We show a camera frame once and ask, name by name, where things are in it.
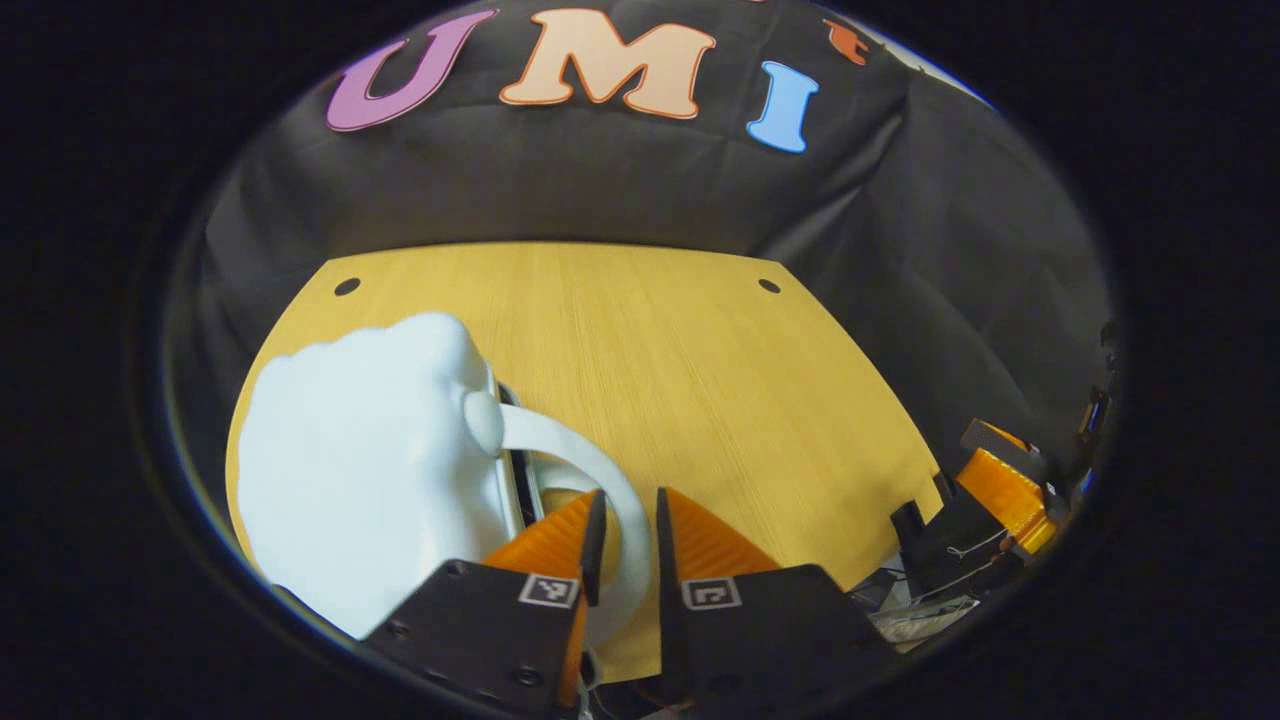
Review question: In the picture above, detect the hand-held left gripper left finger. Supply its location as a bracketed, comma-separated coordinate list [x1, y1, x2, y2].
[362, 488, 609, 717]

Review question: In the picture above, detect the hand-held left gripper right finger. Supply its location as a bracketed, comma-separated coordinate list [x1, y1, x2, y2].
[655, 486, 899, 709]

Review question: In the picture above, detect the light blue suitcase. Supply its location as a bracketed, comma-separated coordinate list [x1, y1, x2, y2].
[237, 311, 654, 649]

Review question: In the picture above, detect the black backdrop cloth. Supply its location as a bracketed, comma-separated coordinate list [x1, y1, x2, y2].
[165, 0, 1119, 531]

